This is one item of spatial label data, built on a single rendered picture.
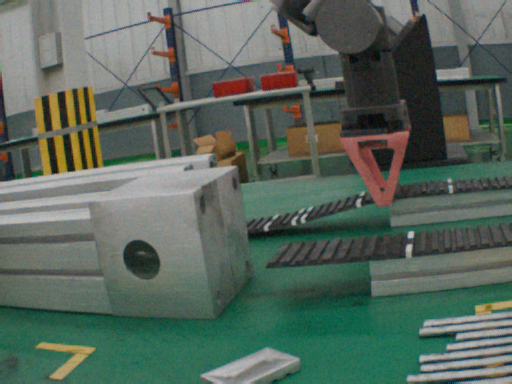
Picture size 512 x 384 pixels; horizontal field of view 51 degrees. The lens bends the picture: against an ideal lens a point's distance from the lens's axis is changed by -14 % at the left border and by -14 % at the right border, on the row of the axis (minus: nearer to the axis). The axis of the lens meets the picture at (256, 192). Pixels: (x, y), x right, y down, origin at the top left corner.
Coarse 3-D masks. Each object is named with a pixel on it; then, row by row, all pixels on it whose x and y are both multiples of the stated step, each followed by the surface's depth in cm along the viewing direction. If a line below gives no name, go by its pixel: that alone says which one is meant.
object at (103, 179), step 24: (96, 168) 76; (120, 168) 73; (144, 168) 72; (168, 168) 64; (192, 168) 65; (0, 192) 71; (24, 192) 69; (48, 192) 68; (72, 192) 67; (96, 192) 67
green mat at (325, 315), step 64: (256, 192) 91; (320, 192) 84; (256, 256) 58; (0, 320) 47; (64, 320) 46; (128, 320) 45; (192, 320) 44; (256, 320) 42; (320, 320) 40; (384, 320) 38
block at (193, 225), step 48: (144, 192) 44; (192, 192) 42; (240, 192) 51; (96, 240) 45; (144, 240) 44; (192, 240) 43; (240, 240) 50; (144, 288) 45; (192, 288) 43; (240, 288) 49
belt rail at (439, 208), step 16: (464, 192) 58; (480, 192) 57; (496, 192) 57; (400, 208) 60; (416, 208) 60; (432, 208) 60; (448, 208) 59; (464, 208) 59; (480, 208) 57; (496, 208) 57; (400, 224) 60; (416, 224) 60
